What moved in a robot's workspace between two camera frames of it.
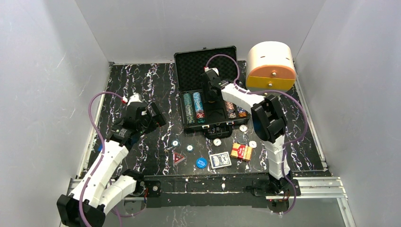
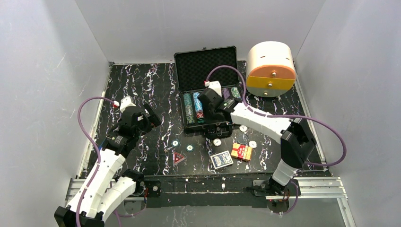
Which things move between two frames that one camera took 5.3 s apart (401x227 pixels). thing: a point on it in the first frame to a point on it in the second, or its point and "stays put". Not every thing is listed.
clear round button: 242,138 stays put
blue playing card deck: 220,160 stays put
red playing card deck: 241,151 stays put
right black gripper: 212,95 to 208,104
